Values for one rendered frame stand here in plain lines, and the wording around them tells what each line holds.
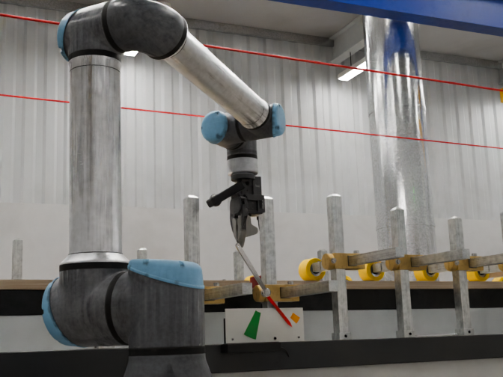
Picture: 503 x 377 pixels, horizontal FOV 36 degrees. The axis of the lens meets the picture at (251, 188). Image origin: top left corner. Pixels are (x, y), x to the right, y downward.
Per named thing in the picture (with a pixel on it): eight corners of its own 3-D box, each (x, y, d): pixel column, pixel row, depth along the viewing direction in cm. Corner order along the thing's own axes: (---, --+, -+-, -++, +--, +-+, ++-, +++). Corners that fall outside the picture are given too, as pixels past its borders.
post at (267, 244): (279, 354, 230) (273, 196, 239) (269, 355, 228) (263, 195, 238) (274, 354, 233) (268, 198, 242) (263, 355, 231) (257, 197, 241)
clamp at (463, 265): (485, 270, 270) (483, 256, 271) (455, 269, 264) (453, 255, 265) (472, 271, 276) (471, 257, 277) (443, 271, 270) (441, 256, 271)
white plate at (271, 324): (305, 341, 233) (303, 307, 235) (226, 343, 222) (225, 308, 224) (304, 341, 234) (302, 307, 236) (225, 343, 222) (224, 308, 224)
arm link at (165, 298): (178, 347, 142) (177, 251, 146) (104, 349, 150) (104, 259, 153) (220, 345, 156) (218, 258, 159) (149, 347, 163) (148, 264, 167)
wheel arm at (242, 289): (253, 297, 201) (252, 280, 202) (241, 297, 200) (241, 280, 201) (189, 306, 239) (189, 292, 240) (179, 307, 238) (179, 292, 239)
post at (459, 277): (474, 355, 263) (461, 216, 272) (465, 356, 261) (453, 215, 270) (466, 355, 266) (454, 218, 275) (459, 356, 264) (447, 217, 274)
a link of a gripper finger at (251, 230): (260, 246, 223) (259, 215, 225) (242, 246, 221) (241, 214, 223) (255, 247, 226) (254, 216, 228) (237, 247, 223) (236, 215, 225)
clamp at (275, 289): (299, 301, 235) (299, 284, 236) (260, 301, 229) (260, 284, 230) (290, 302, 240) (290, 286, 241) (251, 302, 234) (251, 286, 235)
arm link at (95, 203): (104, 347, 150) (102, -14, 164) (35, 349, 158) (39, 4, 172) (150, 345, 163) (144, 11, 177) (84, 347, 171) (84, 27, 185)
